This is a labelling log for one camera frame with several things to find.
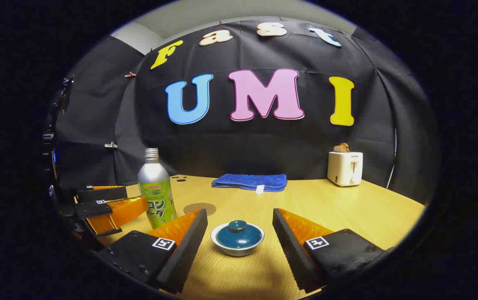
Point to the cream toaster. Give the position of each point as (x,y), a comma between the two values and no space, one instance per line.
(344,168)

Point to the round brown coaster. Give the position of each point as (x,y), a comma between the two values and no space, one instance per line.
(203,207)

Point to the toast slice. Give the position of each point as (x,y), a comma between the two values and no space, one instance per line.
(341,147)

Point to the small silver clip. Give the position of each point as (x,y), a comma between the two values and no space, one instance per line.
(111,145)

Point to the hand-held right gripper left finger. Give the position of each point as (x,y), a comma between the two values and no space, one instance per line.
(189,246)

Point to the teal teacup lid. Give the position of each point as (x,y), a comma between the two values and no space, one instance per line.
(238,235)

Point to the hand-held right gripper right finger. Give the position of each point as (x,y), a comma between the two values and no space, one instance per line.
(291,246)

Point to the silver green-label water bottle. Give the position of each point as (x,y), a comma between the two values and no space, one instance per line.
(155,187)

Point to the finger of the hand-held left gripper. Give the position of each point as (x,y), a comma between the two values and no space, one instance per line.
(101,193)
(118,210)

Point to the small copper clip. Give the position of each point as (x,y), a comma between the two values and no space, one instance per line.
(130,74)

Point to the black backdrop cloth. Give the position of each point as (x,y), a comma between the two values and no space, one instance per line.
(239,146)

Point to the blue folded towel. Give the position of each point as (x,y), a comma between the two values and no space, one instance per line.
(249,181)

